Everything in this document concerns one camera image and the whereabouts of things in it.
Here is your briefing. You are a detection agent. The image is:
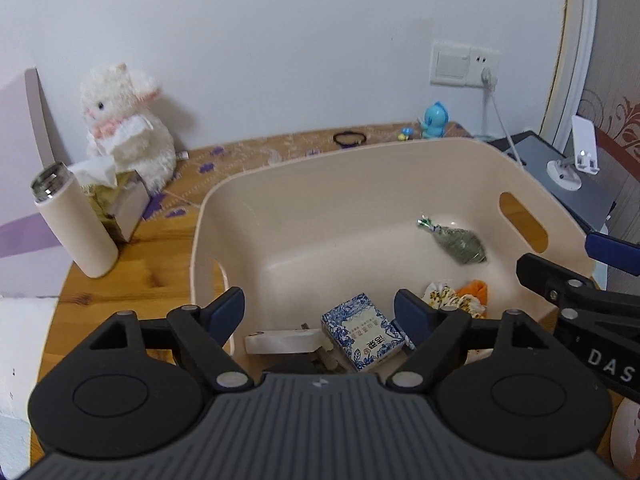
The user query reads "purple white board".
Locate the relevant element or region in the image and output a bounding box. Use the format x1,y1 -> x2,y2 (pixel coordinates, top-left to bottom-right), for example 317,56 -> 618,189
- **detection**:
0,67 -> 77,299

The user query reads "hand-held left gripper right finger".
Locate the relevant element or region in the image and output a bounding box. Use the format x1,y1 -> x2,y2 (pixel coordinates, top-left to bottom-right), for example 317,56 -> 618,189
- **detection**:
387,288 -> 548,394

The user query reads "white plug with cable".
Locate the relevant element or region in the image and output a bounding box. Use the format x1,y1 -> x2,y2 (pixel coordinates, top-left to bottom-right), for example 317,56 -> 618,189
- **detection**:
480,67 -> 526,166

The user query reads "purple print table mat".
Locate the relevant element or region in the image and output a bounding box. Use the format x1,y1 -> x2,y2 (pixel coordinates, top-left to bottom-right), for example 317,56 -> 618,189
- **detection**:
142,121 -> 471,222

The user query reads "green tea leaf packet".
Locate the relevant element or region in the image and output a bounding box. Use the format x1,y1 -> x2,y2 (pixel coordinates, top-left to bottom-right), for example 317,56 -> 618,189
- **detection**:
417,215 -> 487,265

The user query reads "white thermos bottle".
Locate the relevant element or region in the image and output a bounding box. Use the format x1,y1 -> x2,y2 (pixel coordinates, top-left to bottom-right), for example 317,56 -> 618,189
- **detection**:
31,161 -> 120,278

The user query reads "white door frame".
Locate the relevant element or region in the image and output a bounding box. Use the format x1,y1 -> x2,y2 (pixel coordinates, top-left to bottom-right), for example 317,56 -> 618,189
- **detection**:
540,0 -> 601,142

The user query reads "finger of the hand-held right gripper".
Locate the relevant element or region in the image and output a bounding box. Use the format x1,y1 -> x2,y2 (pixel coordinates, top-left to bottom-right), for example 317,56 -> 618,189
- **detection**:
586,231 -> 640,277
516,253 -> 640,322

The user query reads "blue white patterned box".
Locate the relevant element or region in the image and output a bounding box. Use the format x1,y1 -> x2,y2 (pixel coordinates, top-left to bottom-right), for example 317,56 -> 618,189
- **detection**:
321,294 -> 406,373

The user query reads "grey laptop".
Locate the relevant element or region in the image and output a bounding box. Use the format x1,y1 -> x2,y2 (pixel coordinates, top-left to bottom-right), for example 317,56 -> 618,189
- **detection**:
487,131 -> 617,232

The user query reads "tissue box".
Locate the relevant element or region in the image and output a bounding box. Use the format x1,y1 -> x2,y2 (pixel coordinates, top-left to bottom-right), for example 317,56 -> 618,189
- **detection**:
67,155 -> 151,243

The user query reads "white wall switch socket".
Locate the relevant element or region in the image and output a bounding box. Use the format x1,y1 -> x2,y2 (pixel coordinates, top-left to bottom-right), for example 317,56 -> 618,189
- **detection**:
430,41 -> 501,88

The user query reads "beige plastic storage bin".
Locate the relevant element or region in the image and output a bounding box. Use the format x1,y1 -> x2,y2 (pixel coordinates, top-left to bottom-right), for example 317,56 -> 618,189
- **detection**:
191,136 -> 601,376

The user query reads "white pillow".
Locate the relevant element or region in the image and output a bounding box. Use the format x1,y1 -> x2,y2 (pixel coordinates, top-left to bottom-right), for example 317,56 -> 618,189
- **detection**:
0,298 -> 58,416

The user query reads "small black box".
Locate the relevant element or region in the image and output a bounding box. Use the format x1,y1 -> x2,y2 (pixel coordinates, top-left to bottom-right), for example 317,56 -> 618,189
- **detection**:
264,350 -> 347,375

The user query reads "blue toy figure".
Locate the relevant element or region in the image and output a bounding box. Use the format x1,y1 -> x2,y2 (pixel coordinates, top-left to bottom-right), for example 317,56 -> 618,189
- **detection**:
417,101 -> 449,140

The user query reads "white plush lamb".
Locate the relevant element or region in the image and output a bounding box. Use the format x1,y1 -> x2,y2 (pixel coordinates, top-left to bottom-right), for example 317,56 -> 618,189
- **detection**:
80,61 -> 178,193

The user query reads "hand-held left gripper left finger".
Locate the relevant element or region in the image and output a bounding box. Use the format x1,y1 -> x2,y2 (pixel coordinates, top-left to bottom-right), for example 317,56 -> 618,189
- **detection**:
89,286 -> 254,394

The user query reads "white round device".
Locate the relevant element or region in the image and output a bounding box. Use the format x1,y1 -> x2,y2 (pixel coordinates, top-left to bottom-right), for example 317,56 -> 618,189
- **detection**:
612,395 -> 640,476

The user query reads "white phone stand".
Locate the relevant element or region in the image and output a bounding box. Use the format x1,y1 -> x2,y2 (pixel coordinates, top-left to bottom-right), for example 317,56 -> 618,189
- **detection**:
546,115 -> 601,191

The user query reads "black hair tie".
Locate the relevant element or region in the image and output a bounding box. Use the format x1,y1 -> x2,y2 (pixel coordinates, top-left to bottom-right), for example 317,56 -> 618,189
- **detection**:
333,130 -> 368,149

